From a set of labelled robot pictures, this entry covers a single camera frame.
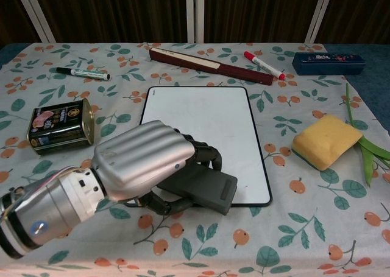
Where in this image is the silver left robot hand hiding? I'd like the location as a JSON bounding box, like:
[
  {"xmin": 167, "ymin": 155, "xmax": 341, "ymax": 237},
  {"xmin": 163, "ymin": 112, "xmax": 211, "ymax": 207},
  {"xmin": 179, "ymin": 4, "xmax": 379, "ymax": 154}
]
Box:
[{"xmin": 91, "ymin": 120, "xmax": 224, "ymax": 216}]

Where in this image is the dark grey whiteboard eraser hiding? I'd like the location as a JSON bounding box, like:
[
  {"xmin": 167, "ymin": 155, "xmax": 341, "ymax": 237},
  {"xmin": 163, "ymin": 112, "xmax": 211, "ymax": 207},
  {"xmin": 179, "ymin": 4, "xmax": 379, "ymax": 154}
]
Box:
[{"xmin": 155, "ymin": 164, "xmax": 238, "ymax": 216}]

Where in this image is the white marker with black cap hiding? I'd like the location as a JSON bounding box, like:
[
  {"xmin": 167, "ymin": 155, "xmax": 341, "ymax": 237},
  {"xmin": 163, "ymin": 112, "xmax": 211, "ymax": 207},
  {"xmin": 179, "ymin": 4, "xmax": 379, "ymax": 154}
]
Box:
[{"xmin": 55, "ymin": 66, "xmax": 112, "ymax": 82}]

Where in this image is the red marker pen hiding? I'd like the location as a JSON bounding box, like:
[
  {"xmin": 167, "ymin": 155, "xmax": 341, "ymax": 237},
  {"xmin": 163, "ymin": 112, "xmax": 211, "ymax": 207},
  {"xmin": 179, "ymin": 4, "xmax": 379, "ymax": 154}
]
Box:
[{"xmin": 243, "ymin": 51, "xmax": 287, "ymax": 82}]

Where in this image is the white board with black rim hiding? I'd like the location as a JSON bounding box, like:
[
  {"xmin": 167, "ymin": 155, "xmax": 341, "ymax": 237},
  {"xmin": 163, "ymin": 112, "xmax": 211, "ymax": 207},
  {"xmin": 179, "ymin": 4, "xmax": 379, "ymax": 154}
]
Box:
[{"xmin": 125, "ymin": 86, "xmax": 272, "ymax": 208}]

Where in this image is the black luncheon meat can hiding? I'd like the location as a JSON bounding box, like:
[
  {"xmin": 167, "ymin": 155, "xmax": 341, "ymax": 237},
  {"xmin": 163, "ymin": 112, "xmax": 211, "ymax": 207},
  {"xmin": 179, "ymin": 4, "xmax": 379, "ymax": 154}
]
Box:
[{"xmin": 26, "ymin": 98, "xmax": 95, "ymax": 156}]

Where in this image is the maroon folded hand fan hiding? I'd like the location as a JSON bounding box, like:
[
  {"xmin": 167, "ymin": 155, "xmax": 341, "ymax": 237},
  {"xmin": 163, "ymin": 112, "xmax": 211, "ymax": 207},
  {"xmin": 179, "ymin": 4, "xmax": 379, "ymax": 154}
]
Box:
[{"xmin": 148, "ymin": 47, "xmax": 274, "ymax": 86}]

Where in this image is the dark brown curtain panel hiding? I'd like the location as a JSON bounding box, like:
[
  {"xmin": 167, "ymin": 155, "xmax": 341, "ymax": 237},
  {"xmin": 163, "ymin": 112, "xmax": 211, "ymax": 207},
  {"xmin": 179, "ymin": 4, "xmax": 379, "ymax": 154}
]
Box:
[
  {"xmin": 316, "ymin": 0, "xmax": 390, "ymax": 45},
  {"xmin": 203, "ymin": 0, "xmax": 319, "ymax": 44},
  {"xmin": 29, "ymin": 0, "xmax": 187, "ymax": 43},
  {"xmin": 0, "ymin": 0, "xmax": 40, "ymax": 46}
]

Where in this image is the floral fruit print tablecloth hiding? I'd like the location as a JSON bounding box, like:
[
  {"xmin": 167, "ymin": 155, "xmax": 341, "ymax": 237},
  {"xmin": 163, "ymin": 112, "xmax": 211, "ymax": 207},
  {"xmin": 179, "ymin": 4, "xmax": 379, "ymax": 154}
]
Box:
[{"xmin": 0, "ymin": 42, "xmax": 390, "ymax": 277}]

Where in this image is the yellow sponge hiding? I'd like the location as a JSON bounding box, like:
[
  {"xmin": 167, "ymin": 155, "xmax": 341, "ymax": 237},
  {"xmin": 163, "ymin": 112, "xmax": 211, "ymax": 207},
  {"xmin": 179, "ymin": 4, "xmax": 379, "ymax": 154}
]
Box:
[{"xmin": 291, "ymin": 114, "xmax": 364, "ymax": 172}]

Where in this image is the blue pencil case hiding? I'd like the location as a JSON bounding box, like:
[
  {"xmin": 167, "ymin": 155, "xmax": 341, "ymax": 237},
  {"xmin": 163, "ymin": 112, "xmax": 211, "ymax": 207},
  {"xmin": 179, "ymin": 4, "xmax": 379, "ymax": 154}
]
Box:
[{"xmin": 291, "ymin": 51, "xmax": 366, "ymax": 76}]

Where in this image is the artificial tulip flower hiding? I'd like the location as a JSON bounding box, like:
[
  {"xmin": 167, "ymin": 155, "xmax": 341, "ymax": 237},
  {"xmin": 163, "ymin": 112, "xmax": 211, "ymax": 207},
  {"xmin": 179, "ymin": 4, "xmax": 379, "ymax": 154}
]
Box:
[{"xmin": 345, "ymin": 82, "xmax": 390, "ymax": 188}]

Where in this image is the white frame post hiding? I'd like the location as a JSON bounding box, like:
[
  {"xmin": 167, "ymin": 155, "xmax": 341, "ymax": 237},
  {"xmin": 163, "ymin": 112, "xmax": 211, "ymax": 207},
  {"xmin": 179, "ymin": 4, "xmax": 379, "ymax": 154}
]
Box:
[
  {"xmin": 185, "ymin": 0, "xmax": 205, "ymax": 43},
  {"xmin": 304, "ymin": 0, "xmax": 336, "ymax": 44},
  {"xmin": 13, "ymin": 0, "xmax": 57, "ymax": 43}
]

